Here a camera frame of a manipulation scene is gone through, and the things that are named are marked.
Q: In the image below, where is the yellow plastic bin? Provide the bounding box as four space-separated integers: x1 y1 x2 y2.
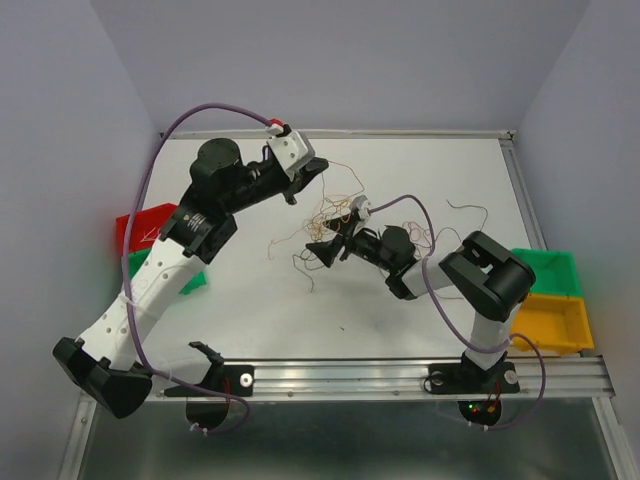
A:
511 294 594 355

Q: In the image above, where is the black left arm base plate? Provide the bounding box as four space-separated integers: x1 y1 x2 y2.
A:
164 341 255 398

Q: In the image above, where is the green plastic bin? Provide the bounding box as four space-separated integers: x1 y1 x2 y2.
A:
128 248 207 295
512 248 583 297

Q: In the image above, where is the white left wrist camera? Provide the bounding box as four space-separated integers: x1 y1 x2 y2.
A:
267 130 315 178

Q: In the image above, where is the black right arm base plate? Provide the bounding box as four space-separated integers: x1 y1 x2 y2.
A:
423 353 520 395

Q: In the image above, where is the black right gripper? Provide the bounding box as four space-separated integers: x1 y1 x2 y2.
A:
305 211 395 273

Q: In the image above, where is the green plastic bin left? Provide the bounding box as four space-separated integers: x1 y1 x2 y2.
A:
128 248 207 295

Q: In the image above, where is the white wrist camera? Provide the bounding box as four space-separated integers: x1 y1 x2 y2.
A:
267 130 315 178
350 195 371 223

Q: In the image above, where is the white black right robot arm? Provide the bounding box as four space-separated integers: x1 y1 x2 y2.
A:
306 213 536 390

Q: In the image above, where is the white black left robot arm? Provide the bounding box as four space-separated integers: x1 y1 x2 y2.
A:
53 131 328 419

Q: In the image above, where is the green plastic bin right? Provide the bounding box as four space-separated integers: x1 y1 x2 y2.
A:
512 248 583 297

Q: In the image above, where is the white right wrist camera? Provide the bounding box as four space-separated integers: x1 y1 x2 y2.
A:
350 195 371 223

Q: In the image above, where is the red plastic bin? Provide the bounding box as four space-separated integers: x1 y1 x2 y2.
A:
115 203 177 255

